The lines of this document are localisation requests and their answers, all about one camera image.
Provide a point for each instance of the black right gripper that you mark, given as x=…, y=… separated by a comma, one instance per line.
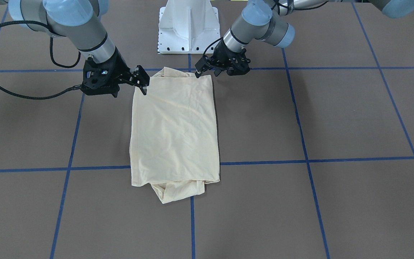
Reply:
x=121, y=67

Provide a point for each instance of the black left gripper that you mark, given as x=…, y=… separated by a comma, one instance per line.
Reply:
x=224, y=54

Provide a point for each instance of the cream long-sleeve printed shirt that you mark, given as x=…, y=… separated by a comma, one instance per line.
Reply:
x=174, y=145

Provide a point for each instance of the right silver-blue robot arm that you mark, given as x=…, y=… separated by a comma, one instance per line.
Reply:
x=77, y=20

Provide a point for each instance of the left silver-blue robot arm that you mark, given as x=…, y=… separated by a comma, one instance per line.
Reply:
x=259, y=20

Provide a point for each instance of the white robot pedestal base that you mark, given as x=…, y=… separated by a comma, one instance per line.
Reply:
x=187, y=27

